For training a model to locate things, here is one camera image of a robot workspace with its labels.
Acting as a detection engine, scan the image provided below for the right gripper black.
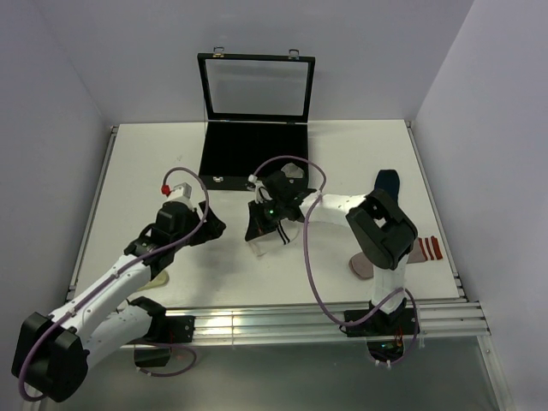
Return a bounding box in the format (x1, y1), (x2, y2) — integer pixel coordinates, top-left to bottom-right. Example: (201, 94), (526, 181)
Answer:
(247, 198), (287, 241)

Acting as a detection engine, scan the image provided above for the white sock with dark stripes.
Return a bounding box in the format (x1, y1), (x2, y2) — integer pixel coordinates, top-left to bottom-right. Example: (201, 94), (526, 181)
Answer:
(248, 222), (300, 257)

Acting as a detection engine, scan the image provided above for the grey sock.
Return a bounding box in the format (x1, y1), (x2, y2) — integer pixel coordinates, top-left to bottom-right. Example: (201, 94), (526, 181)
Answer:
(281, 163), (305, 179)

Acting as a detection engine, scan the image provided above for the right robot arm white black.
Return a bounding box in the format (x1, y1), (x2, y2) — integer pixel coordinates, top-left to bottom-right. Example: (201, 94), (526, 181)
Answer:
(245, 171), (418, 334)

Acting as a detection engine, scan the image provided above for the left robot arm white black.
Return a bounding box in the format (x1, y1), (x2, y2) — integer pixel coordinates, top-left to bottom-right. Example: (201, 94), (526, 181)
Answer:
(11, 200), (226, 402)

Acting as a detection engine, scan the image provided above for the pale yellow sock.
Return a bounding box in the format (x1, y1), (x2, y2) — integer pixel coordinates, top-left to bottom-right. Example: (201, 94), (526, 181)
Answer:
(139, 271), (170, 291)

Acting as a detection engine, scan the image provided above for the black display case with glass lid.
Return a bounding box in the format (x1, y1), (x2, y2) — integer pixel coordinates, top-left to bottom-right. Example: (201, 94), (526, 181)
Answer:
(197, 47), (316, 191)

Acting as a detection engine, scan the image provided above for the navy blue sock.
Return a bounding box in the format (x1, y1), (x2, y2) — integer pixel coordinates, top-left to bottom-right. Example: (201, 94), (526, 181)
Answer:
(374, 170), (400, 203)

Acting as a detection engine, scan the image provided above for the mauve sock with red stripes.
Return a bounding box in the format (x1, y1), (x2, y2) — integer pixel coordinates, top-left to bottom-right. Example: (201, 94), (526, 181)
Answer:
(348, 235), (444, 280)

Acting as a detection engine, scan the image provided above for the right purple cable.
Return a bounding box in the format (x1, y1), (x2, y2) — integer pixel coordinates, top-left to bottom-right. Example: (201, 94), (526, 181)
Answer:
(252, 156), (423, 367)

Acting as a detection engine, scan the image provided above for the aluminium rail frame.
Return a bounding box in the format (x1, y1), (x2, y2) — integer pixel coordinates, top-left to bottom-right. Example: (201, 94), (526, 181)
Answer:
(71, 120), (515, 410)

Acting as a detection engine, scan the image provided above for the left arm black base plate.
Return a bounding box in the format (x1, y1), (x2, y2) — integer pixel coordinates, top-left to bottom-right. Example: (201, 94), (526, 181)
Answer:
(129, 316), (195, 344)

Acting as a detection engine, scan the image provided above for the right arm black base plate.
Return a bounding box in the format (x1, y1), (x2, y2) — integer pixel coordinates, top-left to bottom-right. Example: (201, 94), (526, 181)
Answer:
(341, 307), (420, 339)

